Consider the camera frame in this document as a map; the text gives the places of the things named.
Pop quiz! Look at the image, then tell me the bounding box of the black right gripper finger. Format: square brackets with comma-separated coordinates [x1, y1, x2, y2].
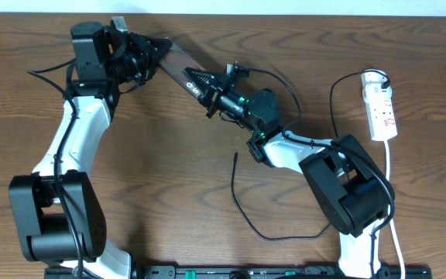
[183, 67, 221, 91]
[196, 91, 218, 111]

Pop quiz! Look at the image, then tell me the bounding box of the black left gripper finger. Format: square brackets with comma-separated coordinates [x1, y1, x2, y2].
[143, 62, 159, 82]
[141, 36, 173, 64]

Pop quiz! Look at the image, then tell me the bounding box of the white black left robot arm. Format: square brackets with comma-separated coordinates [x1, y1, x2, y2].
[9, 16, 172, 278]

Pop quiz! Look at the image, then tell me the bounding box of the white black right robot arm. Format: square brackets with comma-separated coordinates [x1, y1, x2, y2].
[183, 64, 395, 278]

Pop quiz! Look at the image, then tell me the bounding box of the white charger adapter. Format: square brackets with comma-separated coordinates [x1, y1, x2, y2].
[362, 83, 393, 104]

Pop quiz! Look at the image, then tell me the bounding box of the white power strip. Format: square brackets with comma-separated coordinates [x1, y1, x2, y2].
[361, 69, 397, 142]

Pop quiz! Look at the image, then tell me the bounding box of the black charger cable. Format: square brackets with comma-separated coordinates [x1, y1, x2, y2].
[230, 71, 391, 242]

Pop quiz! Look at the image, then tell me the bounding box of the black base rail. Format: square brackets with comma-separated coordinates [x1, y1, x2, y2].
[43, 265, 433, 279]

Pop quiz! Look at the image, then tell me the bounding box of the white power strip cord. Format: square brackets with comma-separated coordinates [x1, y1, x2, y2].
[383, 139, 407, 279]

